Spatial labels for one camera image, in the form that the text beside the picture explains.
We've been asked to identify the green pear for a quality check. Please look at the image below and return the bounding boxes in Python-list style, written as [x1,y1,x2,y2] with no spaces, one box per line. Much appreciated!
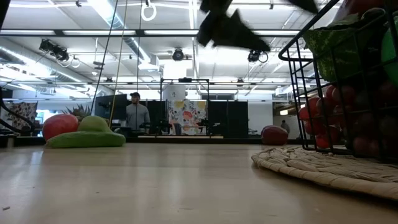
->
[76,115,111,133]

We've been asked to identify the dark monitor screen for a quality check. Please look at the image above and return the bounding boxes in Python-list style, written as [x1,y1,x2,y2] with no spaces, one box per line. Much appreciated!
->
[94,94,128,121]

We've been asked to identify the small floral panel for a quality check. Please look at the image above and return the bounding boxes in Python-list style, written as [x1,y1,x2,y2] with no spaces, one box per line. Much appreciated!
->
[7,101,38,131]

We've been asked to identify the large floral panel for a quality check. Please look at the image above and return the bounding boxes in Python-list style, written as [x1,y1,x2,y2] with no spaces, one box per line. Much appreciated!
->
[167,99,208,136]

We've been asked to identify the black rig frame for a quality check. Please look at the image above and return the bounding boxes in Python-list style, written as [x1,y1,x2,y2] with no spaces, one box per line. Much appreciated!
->
[160,77,211,138]

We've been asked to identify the red apple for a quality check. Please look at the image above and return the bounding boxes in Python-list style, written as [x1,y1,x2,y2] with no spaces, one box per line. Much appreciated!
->
[42,113,80,142]

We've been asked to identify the silver ceiling duct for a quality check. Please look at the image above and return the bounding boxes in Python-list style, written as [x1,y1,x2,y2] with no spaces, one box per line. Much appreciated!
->
[86,0,159,68]

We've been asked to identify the thin black cable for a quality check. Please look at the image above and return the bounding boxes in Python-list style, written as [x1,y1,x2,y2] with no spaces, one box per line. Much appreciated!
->
[90,0,119,109]

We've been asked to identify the black wire basket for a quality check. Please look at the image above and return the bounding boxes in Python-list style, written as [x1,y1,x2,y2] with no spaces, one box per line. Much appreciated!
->
[277,0,398,162]

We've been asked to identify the small dark red fruit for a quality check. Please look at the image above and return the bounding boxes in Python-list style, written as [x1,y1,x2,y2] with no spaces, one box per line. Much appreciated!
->
[260,124,289,146]

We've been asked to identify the red grape bunch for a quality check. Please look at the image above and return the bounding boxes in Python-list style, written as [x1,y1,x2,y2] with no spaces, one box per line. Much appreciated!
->
[298,82,398,156]

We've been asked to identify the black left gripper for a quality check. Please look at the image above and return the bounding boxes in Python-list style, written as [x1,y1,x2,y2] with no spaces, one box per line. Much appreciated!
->
[195,0,271,53]

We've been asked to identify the green cucumber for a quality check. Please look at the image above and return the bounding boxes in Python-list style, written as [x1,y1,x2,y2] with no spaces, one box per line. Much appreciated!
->
[45,130,127,149]

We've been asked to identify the black overhead beam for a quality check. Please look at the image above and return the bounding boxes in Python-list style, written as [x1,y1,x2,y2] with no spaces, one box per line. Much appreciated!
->
[0,28,301,38]

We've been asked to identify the black room partition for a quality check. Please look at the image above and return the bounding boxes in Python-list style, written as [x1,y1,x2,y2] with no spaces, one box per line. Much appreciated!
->
[207,100,249,139]

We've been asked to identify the round woven placemat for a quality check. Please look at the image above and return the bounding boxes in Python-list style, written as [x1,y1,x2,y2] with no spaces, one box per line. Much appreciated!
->
[251,146,398,202]

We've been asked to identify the white hanging ring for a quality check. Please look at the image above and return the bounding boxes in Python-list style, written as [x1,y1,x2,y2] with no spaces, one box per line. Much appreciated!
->
[141,0,157,22]

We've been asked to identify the ceiling-mounted black camera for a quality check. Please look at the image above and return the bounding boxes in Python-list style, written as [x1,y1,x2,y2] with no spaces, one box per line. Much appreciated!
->
[172,48,185,62]
[248,49,269,63]
[39,39,70,62]

